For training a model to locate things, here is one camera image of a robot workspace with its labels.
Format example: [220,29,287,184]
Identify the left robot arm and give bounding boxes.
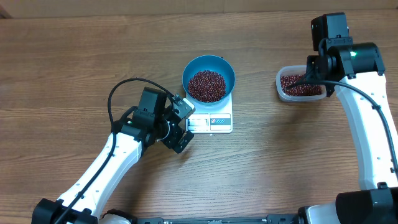
[32,87,195,224]

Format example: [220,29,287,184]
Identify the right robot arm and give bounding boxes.
[300,12,397,223]

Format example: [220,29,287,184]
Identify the white digital kitchen scale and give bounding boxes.
[185,94,233,134]

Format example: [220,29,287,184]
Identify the blue metal bowl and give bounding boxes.
[182,55,236,101]

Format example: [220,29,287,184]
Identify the clear plastic food container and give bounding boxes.
[275,65,326,103]

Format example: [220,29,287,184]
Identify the red beans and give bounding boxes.
[188,70,226,103]

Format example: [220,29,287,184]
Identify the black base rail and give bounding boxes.
[99,208,354,224]

